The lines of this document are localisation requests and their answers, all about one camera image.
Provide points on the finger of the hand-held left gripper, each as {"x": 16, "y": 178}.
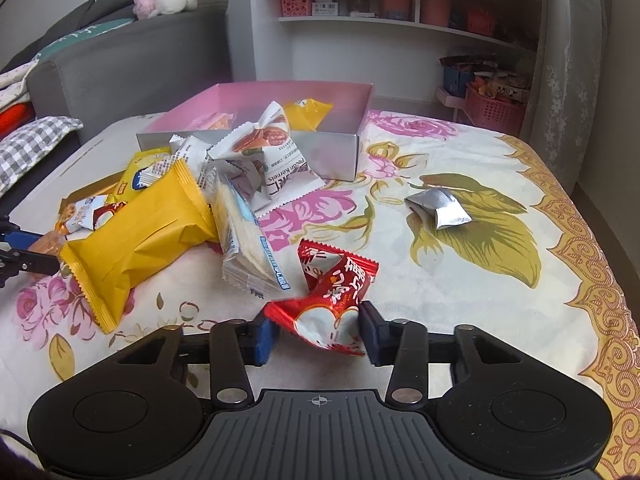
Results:
{"x": 35, "y": 262}
{"x": 22, "y": 234}

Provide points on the orange white cookie packet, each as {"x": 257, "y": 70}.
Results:
{"x": 82, "y": 215}

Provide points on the white labelled box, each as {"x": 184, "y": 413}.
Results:
{"x": 325, "y": 8}

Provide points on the red heart-print snack packet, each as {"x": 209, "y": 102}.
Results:
{"x": 325, "y": 305}

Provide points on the red cloth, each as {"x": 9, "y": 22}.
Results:
{"x": 14, "y": 117}

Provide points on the pink cardboard box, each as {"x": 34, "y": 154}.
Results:
{"x": 330, "y": 152}

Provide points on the clear cracker packet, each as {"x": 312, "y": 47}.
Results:
{"x": 247, "y": 240}

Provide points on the white bookshelf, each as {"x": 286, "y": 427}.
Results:
{"x": 380, "y": 55}

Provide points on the floral patterned pillow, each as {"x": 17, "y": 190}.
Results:
{"x": 15, "y": 82}

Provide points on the floral printed blanket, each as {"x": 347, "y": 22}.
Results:
{"x": 500, "y": 280}

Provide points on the pink plush toy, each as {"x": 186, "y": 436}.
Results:
{"x": 146, "y": 2}

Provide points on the grey checked pillow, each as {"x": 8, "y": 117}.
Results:
{"x": 35, "y": 145}

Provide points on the large pink plastic basket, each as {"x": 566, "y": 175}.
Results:
{"x": 495, "y": 110}

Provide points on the yellow blue-label snack packet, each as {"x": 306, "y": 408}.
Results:
{"x": 140, "y": 172}

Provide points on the pink orange snack packet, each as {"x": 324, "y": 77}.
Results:
{"x": 212, "y": 122}

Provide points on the salmon plain cup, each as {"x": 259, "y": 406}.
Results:
{"x": 436, "y": 6}

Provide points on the white text-printed nut packet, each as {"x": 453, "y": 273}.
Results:
{"x": 285, "y": 175}

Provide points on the large plain yellow snack packet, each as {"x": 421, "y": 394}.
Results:
{"x": 140, "y": 240}

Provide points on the teal cushion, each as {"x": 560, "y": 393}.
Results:
{"x": 80, "y": 40}

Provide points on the small silver foil packet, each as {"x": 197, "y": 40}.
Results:
{"x": 442, "y": 207}

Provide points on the white pecan-picture packet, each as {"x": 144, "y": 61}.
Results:
{"x": 260, "y": 135}

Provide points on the grey sofa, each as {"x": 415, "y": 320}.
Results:
{"x": 140, "y": 70}

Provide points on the white crumpled nut packet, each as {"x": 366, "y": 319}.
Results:
{"x": 192, "y": 160}

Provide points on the small yellow snack packet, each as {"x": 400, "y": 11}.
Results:
{"x": 307, "y": 112}

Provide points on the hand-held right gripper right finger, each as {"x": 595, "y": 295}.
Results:
{"x": 372, "y": 340}

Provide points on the beige lace curtain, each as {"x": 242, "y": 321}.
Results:
{"x": 565, "y": 70}

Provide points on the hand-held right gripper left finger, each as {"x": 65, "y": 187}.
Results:
{"x": 263, "y": 341}

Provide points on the salmon pen holder cup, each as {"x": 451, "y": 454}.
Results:
{"x": 396, "y": 4}

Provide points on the small red basket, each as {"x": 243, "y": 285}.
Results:
{"x": 482, "y": 22}

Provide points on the small pink perforated basket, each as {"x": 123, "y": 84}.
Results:
{"x": 296, "y": 6}

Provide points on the blue cardboard box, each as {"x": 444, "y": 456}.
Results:
{"x": 456, "y": 80}

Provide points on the pink white storage stool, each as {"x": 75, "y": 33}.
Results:
{"x": 450, "y": 102}

